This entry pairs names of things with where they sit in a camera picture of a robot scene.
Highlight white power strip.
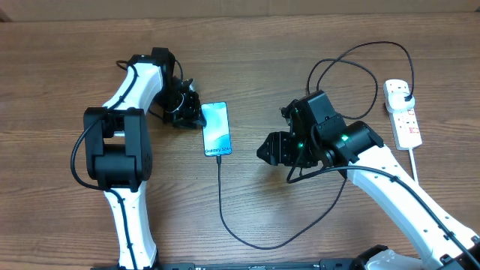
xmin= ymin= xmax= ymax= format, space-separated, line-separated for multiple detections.
xmin=382 ymin=79 xmax=422 ymax=150

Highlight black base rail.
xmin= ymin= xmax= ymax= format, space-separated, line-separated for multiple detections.
xmin=89 ymin=258 xmax=425 ymax=270

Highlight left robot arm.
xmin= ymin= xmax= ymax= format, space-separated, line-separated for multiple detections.
xmin=78 ymin=47 xmax=206 ymax=269

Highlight blue Samsung Galaxy smartphone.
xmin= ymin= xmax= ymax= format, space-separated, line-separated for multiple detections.
xmin=201 ymin=102 xmax=233 ymax=157

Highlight black USB charging cable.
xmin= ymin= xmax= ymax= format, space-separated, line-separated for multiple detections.
xmin=215 ymin=40 xmax=416 ymax=251

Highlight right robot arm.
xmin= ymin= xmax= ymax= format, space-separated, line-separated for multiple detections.
xmin=256 ymin=91 xmax=479 ymax=269

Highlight white USB charger plug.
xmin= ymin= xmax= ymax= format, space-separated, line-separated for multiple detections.
xmin=385 ymin=92 xmax=416 ymax=113

